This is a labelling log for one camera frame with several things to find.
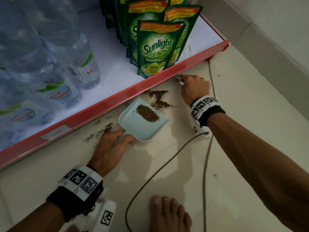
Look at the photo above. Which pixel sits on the person's left hand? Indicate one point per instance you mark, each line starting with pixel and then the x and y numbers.
pixel 105 154

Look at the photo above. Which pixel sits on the person's right hand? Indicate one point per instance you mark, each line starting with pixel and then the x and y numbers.
pixel 195 88

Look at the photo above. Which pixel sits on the person's left thumb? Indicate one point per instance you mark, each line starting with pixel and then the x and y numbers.
pixel 126 141

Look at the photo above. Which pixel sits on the person's right fingers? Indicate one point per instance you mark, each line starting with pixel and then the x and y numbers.
pixel 192 77

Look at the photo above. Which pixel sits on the light blue dustpan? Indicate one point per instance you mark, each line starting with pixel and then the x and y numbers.
pixel 142 129

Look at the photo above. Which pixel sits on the person's left forearm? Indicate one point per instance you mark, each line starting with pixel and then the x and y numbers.
pixel 38 221

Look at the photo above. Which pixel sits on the person's right forearm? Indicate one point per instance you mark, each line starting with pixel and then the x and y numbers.
pixel 260 166

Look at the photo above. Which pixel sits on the scattered brown crumbs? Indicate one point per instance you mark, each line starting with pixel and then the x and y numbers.
pixel 106 129
pixel 158 100

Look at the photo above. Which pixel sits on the brown crumb pile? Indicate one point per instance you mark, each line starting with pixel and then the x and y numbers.
pixel 147 113

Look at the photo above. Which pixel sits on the row of green detergent pouches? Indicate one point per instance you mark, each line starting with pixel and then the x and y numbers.
pixel 157 45

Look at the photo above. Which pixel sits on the white shelf with red edge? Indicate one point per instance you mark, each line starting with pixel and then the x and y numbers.
pixel 115 74

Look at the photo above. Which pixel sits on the white shelf price label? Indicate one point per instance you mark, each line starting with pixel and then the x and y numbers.
pixel 56 132

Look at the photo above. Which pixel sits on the clear water bottle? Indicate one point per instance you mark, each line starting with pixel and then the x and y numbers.
pixel 84 62
pixel 21 115
pixel 58 91
pixel 8 140

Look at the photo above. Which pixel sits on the person's bare foot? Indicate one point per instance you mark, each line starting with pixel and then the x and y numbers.
pixel 169 216

